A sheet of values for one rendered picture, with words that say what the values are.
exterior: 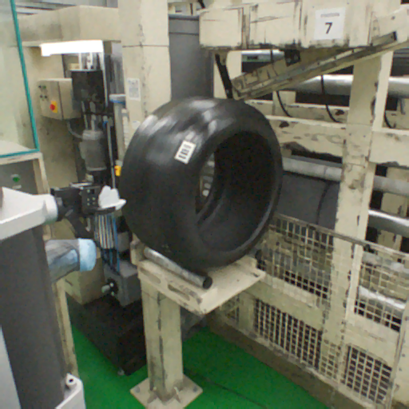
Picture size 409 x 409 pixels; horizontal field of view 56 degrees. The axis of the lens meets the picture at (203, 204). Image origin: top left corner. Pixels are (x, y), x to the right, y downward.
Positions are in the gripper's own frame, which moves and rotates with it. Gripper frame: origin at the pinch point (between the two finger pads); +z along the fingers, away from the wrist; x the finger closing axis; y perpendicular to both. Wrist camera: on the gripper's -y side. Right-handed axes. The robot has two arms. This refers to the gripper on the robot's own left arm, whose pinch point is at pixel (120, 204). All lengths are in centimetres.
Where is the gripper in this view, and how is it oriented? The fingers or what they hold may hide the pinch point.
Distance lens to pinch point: 113.3
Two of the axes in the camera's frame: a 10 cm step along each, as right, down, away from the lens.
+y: 0.7, -9.6, -2.8
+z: 7.1, -1.5, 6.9
